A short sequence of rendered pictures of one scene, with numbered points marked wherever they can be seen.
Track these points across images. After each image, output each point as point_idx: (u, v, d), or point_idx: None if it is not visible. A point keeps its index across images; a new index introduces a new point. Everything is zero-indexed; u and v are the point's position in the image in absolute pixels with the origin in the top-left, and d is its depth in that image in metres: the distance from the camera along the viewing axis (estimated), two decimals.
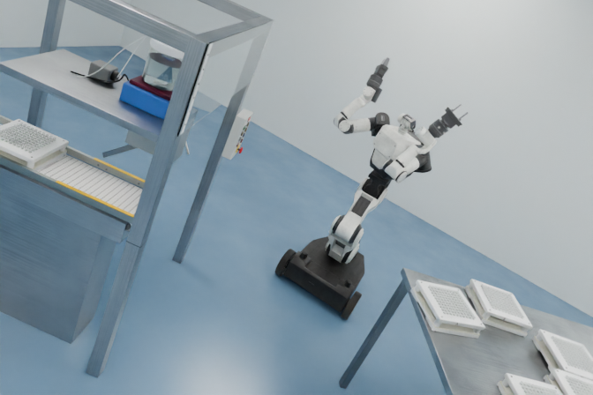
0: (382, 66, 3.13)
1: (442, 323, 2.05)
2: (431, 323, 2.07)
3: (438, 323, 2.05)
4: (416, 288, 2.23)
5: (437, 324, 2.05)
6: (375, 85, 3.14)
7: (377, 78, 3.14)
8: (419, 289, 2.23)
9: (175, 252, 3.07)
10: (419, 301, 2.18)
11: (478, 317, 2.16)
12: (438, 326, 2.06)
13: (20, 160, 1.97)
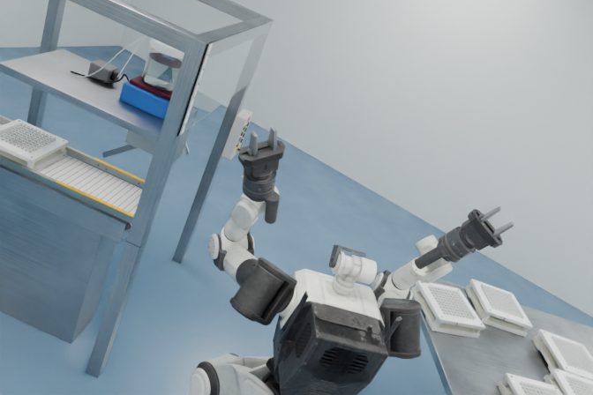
0: (472, 211, 1.42)
1: (442, 323, 2.05)
2: (431, 323, 2.07)
3: (438, 323, 2.05)
4: (416, 288, 2.23)
5: (437, 324, 2.05)
6: (439, 238, 1.47)
7: (452, 229, 1.46)
8: (419, 289, 2.23)
9: (175, 252, 3.07)
10: (419, 301, 2.18)
11: (478, 317, 2.16)
12: (438, 326, 2.06)
13: (20, 160, 1.97)
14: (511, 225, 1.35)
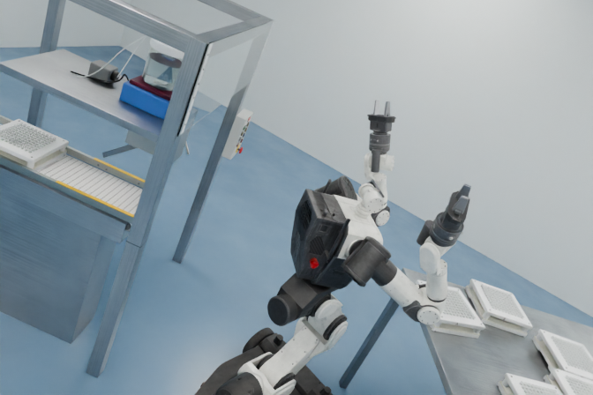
0: None
1: (442, 323, 2.05)
2: None
3: (438, 323, 2.05)
4: None
5: (437, 324, 2.05)
6: None
7: None
8: None
9: (175, 252, 3.07)
10: None
11: (478, 317, 2.16)
12: (438, 326, 2.06)
13: (20, 160, 1.97)
14: (461, 196, 1.40)
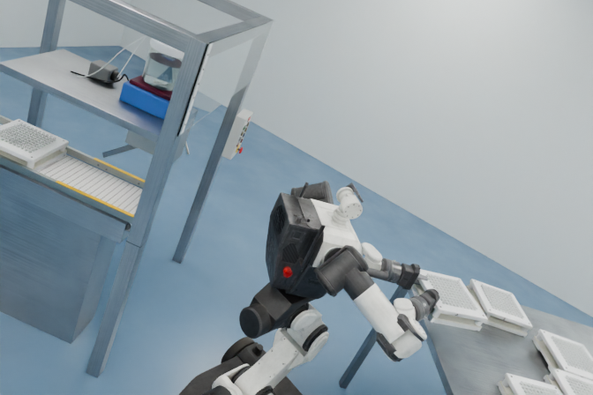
0: None
1: (441, 313, 1.89)
2: (430, 313, 1.91)
3: (436, 313, 1.89)
4: None
5: (435, 314, 1.89)
6: None
7: None
8: None
9: (175, 252, 3.07)
10: (416, 291, 2.03)
11: (480, 309, 2.00)
12: (436, 317, 1.90)
13: (20, 160, 1.97)
14: None
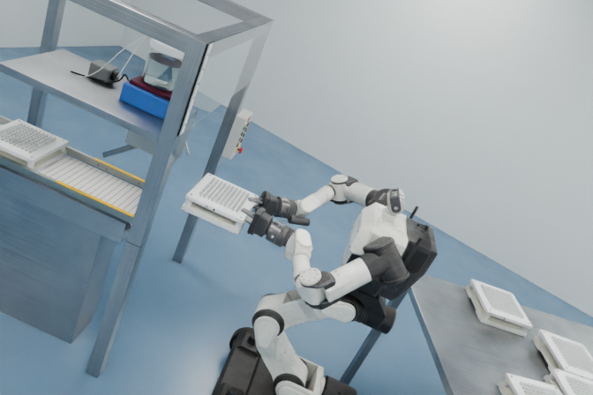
0: None
1: None
2: (254, 207, 2.09)
3: None
4: (241, 224, 1.91)
5: None
6: None
7: None
8: None
9: (175, 252, 3.07)
10: (245, 221, 1.98)
11: (204, 177, 2.05)
12: None
13: (20, 160, 1.97)
14: (250, 201, 2.02)
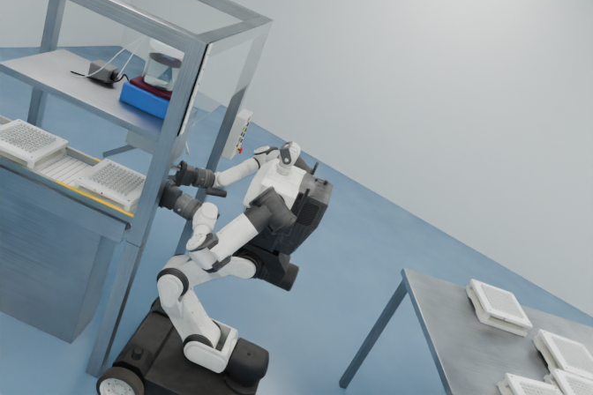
0: None
1: None
2: None
3: None
4: (130, 207, 1.97)
5: None
6: None
7: None
8: None
9: (175, 252, 3.07)
10: (138, 204, 2.04)
11: (101, 162, 2.11)
12: None
13: (20, 160, 1.97)
14: None
